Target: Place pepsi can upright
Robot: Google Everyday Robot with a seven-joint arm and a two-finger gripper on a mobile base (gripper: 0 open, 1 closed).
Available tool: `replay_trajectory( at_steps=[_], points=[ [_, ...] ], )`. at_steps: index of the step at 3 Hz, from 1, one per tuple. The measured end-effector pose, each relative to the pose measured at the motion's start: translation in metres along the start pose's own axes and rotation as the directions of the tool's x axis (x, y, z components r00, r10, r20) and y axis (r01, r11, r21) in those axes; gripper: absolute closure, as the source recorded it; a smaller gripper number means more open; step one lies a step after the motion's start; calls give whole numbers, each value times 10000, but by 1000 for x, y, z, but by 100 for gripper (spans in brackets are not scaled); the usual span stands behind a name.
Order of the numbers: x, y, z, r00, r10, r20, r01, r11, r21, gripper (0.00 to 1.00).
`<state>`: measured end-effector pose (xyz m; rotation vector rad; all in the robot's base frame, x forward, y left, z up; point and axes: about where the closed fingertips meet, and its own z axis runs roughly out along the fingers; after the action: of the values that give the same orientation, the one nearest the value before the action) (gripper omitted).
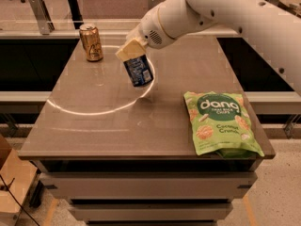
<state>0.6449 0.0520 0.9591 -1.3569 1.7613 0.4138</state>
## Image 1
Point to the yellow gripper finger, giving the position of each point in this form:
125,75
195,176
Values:
130,50

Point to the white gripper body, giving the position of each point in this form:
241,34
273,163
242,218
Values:
150,29

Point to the blue pepsi can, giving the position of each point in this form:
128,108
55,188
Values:
139,71

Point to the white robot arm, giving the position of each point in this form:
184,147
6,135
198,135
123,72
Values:
274,33

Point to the gold soda can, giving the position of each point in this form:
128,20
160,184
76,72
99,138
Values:
90,38

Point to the black table leg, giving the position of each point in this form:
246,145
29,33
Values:
75,13

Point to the green dang chips bag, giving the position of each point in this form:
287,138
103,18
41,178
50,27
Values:
221,124

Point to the grey drawer cabinet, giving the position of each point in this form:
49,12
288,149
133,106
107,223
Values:
149,198

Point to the cardboard box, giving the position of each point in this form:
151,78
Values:
18,176

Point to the middle metal bracket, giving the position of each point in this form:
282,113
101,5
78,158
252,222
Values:
152,3

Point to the left metal bracket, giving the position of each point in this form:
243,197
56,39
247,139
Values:
42,16

